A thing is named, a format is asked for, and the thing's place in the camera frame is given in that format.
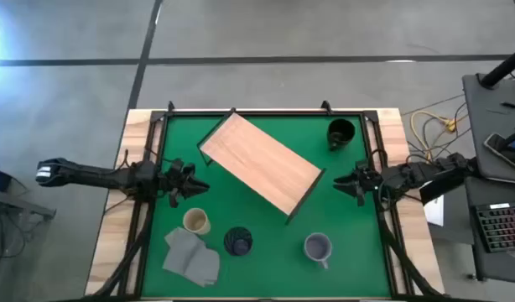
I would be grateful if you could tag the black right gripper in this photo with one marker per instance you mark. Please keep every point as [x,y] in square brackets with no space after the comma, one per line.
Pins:
[366,180]

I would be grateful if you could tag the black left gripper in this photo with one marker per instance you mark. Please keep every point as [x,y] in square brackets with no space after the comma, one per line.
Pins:
[174,181]

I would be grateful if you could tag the glossy black mug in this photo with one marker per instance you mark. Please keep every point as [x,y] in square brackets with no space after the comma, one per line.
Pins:
[340,133]

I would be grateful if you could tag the grey mug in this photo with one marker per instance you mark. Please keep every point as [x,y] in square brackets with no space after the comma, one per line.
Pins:
[317,247]

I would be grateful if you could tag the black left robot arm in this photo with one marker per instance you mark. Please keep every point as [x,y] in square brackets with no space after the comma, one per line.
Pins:
[94,176]

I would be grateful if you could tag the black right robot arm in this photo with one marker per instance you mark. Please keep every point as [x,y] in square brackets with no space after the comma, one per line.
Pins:
[425,174]

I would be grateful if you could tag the beige plastic cup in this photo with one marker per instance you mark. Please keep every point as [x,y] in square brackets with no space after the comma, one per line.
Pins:
[196,220]

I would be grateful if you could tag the purple faceted tumbler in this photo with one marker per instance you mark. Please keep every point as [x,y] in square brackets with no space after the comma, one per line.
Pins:
[238,241]

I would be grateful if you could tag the grey folded cloth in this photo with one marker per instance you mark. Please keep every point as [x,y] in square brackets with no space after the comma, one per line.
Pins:
[190,258]

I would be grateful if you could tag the white paper sheet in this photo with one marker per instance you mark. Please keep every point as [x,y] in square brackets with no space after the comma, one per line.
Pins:
[434,211]

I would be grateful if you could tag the green table mat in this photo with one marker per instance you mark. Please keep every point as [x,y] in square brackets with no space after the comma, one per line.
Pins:
[274,260]

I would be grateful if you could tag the grey side desk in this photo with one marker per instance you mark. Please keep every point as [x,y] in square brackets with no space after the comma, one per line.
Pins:
[488,117]

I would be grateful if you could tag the backlit keyboard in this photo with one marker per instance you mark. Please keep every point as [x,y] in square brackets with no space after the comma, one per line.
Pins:
[503,226]

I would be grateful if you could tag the tablet with blue screen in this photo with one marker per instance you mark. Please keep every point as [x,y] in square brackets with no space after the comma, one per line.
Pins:
[507,149]

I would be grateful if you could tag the black pen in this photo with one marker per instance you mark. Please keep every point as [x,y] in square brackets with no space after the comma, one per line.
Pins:
[513,105]

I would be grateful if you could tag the black pole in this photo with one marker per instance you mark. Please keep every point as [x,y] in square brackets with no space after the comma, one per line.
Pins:
[505,67]

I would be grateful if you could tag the black metal table frame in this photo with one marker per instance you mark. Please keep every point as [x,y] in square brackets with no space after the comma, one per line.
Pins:
[154,138]

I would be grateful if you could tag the wooden shelf with black frame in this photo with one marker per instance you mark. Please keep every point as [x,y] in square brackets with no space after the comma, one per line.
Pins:
[261,161]

